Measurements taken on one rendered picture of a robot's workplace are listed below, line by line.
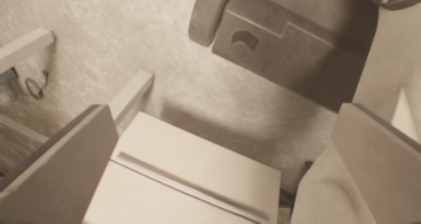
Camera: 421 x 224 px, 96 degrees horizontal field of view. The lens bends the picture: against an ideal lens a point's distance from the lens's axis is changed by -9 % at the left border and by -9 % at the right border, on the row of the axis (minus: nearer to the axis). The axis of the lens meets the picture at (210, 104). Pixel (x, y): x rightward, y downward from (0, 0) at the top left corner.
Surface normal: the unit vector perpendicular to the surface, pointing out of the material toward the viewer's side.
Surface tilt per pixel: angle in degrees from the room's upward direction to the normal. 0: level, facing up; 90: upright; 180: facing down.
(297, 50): 0
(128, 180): 90
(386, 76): 90
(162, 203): 90
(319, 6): 0
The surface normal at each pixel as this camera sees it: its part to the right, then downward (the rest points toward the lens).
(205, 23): -0.30, 0.74
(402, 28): -0.90, -0.43
